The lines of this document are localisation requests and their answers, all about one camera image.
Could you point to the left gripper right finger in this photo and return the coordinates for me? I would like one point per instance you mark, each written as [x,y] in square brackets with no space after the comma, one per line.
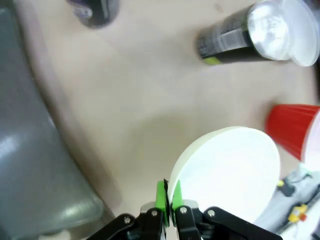
[178,197]

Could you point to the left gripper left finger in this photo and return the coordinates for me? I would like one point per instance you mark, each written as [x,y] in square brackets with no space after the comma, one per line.
[160,197]

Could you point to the white round bowl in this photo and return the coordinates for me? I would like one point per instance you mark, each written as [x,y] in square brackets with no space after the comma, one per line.
[306,42]
[225,175]

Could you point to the red plastic cup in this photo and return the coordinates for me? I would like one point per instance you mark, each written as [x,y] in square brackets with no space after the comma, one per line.
[290,130]

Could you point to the black can with green base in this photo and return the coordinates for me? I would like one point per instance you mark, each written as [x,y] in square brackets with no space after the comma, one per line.
[225,40]

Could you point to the black can with white print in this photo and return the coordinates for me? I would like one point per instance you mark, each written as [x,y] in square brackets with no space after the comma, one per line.
[97,12]

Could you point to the grey equipment with yellow tags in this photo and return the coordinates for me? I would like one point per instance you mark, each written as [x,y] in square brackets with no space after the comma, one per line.
[300,200]

